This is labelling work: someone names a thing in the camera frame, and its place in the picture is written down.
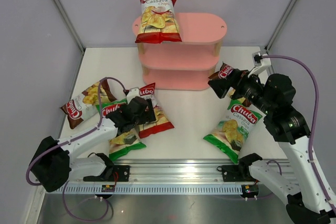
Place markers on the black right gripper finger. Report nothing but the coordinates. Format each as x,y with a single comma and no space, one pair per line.
237,74
220,86

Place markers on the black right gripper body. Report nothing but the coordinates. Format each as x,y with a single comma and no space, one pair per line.
248,88

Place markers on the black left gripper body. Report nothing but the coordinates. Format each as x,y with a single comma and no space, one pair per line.
145,112

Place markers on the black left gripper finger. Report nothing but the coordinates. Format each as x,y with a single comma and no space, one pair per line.
135,124
150,113

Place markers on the red Chuba chips bag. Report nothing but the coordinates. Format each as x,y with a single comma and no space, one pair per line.
161,122
158,22

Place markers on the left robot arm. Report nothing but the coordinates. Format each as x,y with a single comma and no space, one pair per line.
76,145

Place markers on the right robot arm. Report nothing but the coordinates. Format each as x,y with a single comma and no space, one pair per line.
305,202

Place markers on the brown Chuba chips bag right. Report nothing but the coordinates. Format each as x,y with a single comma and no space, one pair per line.
223,73

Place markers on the brown chuba chips bag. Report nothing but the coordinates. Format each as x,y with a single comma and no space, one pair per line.
223,73
83,106

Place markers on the green Chuba chips bag left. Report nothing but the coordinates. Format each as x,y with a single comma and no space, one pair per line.
124,143

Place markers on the green chuba chips bag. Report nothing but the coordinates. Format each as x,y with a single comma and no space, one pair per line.
232,131
124,143

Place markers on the pink three-tier shelf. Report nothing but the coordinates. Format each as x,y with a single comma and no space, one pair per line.
185,65

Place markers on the brown Chuba chips bag left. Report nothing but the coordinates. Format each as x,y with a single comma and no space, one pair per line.
83,106

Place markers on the green Chuba chips bag right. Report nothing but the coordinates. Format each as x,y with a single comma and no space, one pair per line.
232,131

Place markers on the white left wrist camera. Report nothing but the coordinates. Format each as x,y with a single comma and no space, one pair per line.
134,92

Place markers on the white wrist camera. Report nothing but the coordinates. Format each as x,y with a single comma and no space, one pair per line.
261,64
134,92

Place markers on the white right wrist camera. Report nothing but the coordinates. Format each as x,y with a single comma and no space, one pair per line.
261,64

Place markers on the aluminium mounting rail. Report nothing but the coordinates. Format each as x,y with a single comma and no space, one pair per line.
173,171

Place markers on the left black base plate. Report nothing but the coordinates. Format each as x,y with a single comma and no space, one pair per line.
117,173

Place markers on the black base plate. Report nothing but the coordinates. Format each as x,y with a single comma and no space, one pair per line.
117,173
234,173

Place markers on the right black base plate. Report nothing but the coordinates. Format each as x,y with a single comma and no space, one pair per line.
234,173

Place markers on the white slotted cable duct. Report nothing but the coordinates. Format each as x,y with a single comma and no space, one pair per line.
143,189

